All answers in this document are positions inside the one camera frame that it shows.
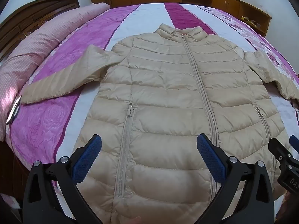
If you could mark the pink checked rolled quilt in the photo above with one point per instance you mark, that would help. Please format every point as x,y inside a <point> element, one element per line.
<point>35,46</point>

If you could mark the smartphone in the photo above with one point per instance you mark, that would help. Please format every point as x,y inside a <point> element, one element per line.
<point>14,109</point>

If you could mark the pink and white striped bedspread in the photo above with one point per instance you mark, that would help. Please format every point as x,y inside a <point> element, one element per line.
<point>70,51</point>

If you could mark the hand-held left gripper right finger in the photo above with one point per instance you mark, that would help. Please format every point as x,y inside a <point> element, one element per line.
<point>210,156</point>

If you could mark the beige puffer jacket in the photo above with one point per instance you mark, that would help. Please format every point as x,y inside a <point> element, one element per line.
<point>163,93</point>

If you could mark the dark wooden headboard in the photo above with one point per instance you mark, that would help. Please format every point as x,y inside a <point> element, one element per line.
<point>23,16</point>

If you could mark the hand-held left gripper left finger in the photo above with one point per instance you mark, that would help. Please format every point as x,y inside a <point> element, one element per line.
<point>87,158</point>

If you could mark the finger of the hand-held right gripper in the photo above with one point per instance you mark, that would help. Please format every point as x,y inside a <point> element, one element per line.
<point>295,141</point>
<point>279,150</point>

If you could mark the small yellow object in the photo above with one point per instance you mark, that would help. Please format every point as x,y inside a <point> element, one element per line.
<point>247,18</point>

